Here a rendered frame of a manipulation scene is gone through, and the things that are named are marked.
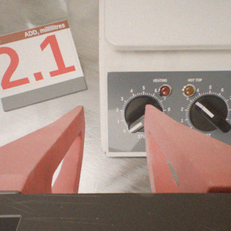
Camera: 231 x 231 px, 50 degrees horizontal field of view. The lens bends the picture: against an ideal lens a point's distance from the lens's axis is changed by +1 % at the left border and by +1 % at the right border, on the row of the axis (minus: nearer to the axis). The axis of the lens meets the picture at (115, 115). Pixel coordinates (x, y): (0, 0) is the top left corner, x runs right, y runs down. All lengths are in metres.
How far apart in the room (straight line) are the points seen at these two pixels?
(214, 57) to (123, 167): 0.13
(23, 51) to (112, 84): 0.10
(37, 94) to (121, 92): 0.10
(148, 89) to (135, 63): 0.02
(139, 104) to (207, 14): 0.09
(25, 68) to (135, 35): 0.13
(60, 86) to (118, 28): 0.10
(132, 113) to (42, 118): 0.10
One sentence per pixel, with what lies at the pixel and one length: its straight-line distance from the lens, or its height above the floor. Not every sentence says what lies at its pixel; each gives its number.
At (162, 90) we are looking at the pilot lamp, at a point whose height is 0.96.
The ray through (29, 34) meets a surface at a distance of 0.26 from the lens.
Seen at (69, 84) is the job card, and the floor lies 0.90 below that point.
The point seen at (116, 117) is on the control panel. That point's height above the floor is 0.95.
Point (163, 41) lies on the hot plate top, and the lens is 0.19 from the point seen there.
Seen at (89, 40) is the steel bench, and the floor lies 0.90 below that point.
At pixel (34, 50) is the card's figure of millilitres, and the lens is 0.27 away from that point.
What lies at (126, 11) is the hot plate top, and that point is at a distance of 0.20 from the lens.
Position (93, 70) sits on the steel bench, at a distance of 0.28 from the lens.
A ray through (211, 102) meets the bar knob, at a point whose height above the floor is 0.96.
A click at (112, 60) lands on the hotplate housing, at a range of 0.21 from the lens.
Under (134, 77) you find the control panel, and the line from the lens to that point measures 0.21.
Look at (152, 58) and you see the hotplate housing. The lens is 0.21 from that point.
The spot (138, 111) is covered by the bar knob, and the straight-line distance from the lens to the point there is 0.21.
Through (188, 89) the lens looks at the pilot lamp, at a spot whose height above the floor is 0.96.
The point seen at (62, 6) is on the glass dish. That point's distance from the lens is 0.32.
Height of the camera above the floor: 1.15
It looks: 77 degrees down
